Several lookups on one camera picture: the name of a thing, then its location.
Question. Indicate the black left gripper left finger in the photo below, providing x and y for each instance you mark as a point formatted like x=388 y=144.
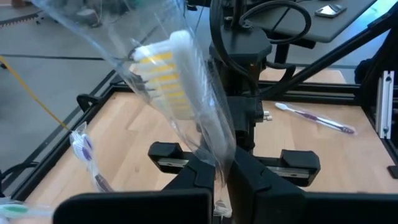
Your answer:
x=199 y=177

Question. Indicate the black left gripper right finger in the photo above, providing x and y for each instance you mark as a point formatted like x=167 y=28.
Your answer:
x=255 y=199

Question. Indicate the purple toothbrush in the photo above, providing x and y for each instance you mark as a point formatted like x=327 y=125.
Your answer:
x=314 y=118
x=85 y=152

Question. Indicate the orange toothbrush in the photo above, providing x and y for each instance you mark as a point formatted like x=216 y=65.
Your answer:
x=183 y=77

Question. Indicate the green toothbrush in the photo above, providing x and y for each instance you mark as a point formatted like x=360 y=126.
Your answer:
x=14 y=210

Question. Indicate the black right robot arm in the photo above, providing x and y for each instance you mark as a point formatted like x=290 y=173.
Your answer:
x=239 y=53

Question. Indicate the black diagonal beam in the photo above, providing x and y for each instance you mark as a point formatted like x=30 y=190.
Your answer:
x=342 y=51

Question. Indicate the dark grey side desk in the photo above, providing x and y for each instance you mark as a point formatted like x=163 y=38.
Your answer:
x=326 y=28

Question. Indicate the smartphone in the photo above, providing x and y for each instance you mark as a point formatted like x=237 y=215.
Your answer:
x=329 y=11

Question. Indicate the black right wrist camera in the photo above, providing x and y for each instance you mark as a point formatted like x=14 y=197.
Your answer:
x=245 y=112

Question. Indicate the silver aluminium post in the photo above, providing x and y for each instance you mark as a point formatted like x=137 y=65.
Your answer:
x=385 y=102

